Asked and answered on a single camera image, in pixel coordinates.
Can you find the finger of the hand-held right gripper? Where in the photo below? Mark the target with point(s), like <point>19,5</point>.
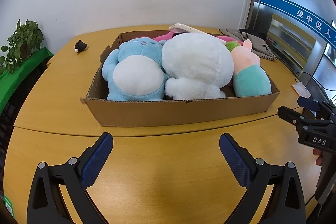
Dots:
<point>307,103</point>
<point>288,112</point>

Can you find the brown cardboard box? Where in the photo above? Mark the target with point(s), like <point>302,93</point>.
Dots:
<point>170,113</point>

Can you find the white smartphone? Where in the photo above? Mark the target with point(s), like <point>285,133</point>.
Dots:
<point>181,27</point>

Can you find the blue banner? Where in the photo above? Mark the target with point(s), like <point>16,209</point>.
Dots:
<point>288,7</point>

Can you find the white pad with orange edge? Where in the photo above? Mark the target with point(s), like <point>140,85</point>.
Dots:
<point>300,88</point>

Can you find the small black cat figurine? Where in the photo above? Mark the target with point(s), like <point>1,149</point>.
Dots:
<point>80,46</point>

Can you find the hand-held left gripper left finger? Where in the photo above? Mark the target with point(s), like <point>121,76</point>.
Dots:
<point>94,161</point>

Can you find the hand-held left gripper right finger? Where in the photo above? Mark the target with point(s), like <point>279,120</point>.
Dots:
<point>236,161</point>

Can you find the pink and teal plush toy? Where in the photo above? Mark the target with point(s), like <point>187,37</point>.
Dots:
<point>252,79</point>

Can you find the magenta plush toy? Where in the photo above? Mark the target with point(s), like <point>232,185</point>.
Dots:
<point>162,36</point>

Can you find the green potted plant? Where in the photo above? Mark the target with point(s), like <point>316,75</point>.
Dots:
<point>23,40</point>

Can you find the white plush toy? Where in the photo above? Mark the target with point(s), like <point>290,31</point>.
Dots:
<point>194,61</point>

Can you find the person's right hand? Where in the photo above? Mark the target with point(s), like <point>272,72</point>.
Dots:
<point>318,158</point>

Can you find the green cloth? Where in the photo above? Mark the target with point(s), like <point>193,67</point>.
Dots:
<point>15,74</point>

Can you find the blue plush toy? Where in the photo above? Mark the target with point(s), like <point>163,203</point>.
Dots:
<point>139,56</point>

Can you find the grey canvas bag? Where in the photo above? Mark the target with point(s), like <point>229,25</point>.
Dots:
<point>262,48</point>

